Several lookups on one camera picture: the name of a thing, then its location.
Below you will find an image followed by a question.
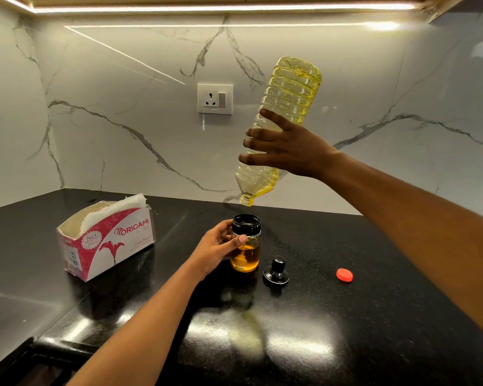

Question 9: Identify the person's left hand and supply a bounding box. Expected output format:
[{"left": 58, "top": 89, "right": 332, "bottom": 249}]
[{"left": 185, "top": 219, "right": 248, "bottom": 281}]

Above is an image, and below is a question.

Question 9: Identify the stack of white tissues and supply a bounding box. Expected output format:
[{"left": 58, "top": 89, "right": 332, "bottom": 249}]
[{"left": 79, "top": 193, "right": 147, "bottom": 234}]

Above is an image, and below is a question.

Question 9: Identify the LED strip light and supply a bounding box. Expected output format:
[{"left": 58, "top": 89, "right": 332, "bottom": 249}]
[{"left": 0, "top": 0, "right": 423, "bottom": 14}]

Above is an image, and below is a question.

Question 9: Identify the black stone countertop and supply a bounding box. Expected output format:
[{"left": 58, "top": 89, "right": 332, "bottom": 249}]
[{"left": 0, "top": 188, "right": 483, "bottom": 386}]

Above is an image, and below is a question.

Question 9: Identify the person's left forearm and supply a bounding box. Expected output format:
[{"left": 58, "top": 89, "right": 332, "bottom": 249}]
[{"left": 66, "top": 262, "right": 202, "bottom": 386}]

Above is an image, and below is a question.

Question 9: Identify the person's right hand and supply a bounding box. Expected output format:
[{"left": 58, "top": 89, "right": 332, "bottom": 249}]
[{"left": 238, "top": 108, "right": 345, "bottom": 180}]

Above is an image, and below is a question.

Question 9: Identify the brown base cabinet door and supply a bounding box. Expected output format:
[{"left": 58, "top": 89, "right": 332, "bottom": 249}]
[{"left": 0, "top": 341, "right": 93, "bottom": 386}]

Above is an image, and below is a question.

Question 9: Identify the red and white tissue box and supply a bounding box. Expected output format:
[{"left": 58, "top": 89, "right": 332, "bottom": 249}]
[{"left": 56, "top": 199, "right": 157, "bottom": 283}]

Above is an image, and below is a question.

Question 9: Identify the large clear plastic oil bottle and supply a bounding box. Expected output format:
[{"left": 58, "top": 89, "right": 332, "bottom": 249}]
[{"left": 235, "top": 56, "right": 323, "bottom": 207}]

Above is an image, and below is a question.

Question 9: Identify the small glass oil bottle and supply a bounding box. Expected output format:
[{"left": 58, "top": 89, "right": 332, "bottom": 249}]
[{"left": 230, "top": 214, "right": 262, "bottom": 273}]

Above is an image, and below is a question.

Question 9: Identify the black knobbed bottle lid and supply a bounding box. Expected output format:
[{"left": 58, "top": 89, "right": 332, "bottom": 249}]
[{"left": 262, "top": 256, "right": 290, "bottom": 287}]

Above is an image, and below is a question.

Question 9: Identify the person's right forearm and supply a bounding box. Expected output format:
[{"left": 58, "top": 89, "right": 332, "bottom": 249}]
[{"left": 318, "top": 151, "right": 483, "bottom": 338}]

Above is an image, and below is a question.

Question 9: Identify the white wall socket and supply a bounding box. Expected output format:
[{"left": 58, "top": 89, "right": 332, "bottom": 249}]
[{"left": 197, "top": 84, "right": 234, "bottom": 115}]

